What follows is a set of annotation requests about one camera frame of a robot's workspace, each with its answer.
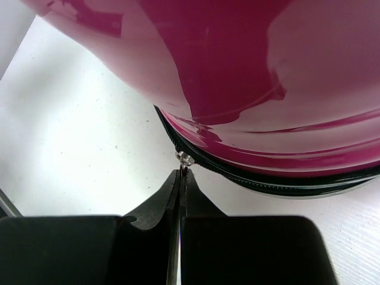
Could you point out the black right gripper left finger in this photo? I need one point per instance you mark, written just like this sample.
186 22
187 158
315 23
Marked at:
138 248

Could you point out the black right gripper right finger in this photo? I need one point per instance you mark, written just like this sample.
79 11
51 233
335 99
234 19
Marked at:
219 249

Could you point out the pink teal kids suitcase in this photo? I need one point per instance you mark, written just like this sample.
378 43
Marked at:
281 97

